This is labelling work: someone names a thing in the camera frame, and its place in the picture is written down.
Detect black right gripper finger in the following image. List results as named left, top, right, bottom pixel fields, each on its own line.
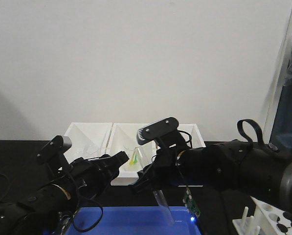
left=129, top=170, right=158, bottom=193

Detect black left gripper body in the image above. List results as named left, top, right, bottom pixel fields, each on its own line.
left=46, top=153, right=119, bottom=196

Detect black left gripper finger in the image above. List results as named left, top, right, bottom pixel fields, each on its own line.
left=109, top=151, right=129, bottom=169

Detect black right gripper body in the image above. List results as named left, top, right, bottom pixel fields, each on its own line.
left=153, top=131, right=192, bottom=186

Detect clear glass test tube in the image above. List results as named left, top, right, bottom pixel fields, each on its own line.
left=153, top=190, right=175, bottom=226

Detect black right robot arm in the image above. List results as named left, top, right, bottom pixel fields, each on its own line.
left=130, top=117, right=292, bottom=220

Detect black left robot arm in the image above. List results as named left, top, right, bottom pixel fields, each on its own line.
left=0, top=151, right=129, bottom=235

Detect white test tube rack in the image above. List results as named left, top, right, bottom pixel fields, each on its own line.
left=232, top=198, right=292, bottom=235

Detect blue-grey pegboard drying rack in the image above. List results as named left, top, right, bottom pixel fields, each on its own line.
left=270, top=13, right=292, bottom=152

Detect yellow plastic dropper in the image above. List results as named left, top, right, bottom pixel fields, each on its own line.
left=129, top=148, right=136, bottom=165

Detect green plastic dropper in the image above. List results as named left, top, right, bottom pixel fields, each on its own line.
left=133, top=148, right=138, bottom=164

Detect glass beaker with droppers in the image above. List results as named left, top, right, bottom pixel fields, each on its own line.
left=123, top=145, right=144, bottom=172

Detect middle white plastic bin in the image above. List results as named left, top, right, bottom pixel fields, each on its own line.
left=106, top=123, right=154, bottom=186

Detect white plastic bin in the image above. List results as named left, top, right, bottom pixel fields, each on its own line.
left=155, top=123, right=205, bottom=188
left=106, top=123, right=154, bottom=186
left=64, top=122, right=112, bottom=163

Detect small glass beakers in bin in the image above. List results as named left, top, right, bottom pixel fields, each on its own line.
left=76, top=144, right=100, bottom=159

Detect left white plastic bin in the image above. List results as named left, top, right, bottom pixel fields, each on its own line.
left=64, top=122, right=112, bottom=163

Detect right white plastic bin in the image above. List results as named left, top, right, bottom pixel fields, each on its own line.
left=155, top=123, right=205, bottom=188

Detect green circuit board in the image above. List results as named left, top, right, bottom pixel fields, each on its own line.
left=182, top=188, right=201, bottom=218

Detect blue plastic tray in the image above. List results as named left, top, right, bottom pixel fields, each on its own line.
left=62, top=206, right=203, bottom=235

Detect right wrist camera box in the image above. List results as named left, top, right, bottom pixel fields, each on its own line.
left=136, top=117, right=179, bottom=145

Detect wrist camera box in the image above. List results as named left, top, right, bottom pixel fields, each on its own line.
left=37, top=135, right=72, bottom=165
left=136, top=117, right=179, bottom=145

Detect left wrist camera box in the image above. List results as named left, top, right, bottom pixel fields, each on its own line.
left=37, top=135, right=72, bottom=165

